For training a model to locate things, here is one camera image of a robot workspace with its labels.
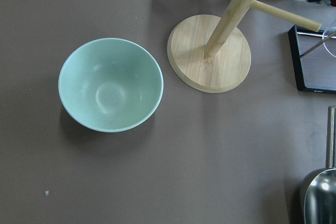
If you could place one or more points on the wooden cup stand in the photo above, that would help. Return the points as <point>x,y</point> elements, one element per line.
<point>211,54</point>

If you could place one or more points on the steel ice scoop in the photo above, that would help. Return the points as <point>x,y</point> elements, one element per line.
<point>317,191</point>

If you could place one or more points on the green ceramic bowl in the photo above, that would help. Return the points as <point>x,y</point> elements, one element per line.
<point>110,85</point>

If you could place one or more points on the black wood glass tray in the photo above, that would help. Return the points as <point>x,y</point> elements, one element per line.
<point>313,66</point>

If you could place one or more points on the wine glass upper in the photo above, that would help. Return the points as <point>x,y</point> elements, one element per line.
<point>329,40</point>

